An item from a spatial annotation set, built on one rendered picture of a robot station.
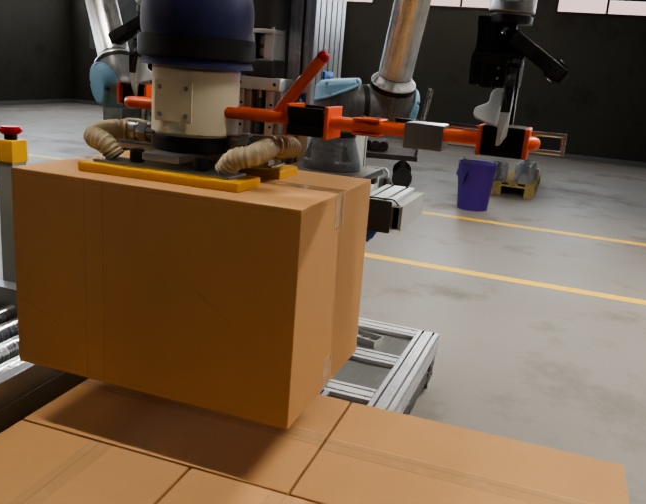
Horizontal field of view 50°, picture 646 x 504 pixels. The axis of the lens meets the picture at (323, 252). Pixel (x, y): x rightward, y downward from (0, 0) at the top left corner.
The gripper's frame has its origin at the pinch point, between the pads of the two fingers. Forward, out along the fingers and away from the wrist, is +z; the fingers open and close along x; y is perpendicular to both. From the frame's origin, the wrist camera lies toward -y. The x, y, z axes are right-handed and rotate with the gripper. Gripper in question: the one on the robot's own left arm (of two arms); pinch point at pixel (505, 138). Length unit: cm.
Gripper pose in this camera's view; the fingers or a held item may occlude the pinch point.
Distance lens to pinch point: 124.5
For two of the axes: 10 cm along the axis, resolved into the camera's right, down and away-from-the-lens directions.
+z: -0.8, 9.6, 2.7
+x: -3.4, 2.3, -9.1
